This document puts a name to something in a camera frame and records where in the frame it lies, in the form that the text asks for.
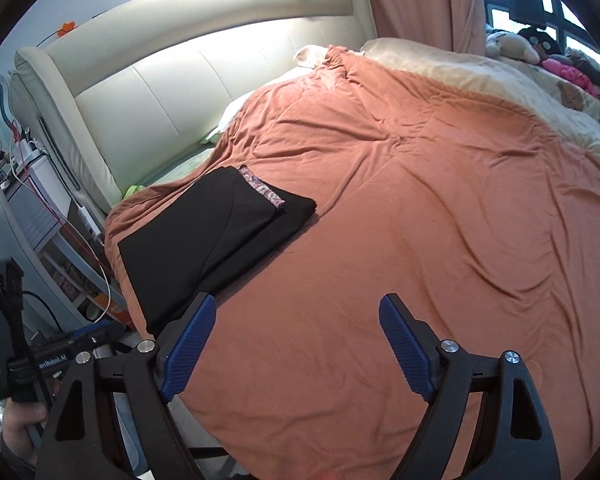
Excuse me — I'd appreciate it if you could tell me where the black t-shirt with patterned trim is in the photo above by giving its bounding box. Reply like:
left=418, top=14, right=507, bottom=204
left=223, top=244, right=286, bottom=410
left=119, top=165, right=316, bottom=336

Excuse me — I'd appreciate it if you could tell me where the person left hand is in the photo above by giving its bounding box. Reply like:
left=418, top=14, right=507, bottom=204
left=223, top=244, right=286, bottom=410
left=2, top=399, right=48, bottom=466

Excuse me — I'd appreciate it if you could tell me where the orange bed blanket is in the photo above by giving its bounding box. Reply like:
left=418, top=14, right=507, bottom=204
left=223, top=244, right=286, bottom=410
left=105, top=47, right=600, bottom=479

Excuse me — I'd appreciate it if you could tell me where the grey side shelf unit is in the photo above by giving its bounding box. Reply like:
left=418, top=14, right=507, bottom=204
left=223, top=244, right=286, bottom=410
left=0, top=76, right=130, bottom=336

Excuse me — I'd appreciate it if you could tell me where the cream upholstered headboard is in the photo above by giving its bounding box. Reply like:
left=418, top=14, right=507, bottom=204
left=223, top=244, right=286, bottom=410
left=9, top=0, right=376, bottom=217

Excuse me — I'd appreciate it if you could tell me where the cream bed blanket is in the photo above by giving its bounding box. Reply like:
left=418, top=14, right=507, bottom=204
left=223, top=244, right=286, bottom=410
left=362, top=38, right=600, bottom=158

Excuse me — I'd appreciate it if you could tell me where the pink plush toy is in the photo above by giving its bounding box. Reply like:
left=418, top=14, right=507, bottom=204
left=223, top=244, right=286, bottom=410
left=541, top=58, right=600, bottom=98

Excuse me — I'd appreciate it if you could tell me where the cream teddy bear plush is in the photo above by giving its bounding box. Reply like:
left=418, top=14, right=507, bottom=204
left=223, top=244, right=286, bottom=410
left=486, top=32, right=541, bottom=65

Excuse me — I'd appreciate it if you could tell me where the black plush toy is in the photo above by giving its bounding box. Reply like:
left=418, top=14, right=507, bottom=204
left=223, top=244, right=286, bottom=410
left=518, top=27, right=562, bottom=60

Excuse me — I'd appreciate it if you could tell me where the beige left curtain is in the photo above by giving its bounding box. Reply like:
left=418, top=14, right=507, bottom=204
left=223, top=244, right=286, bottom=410
left=370, top=0, right=486, bottom=55

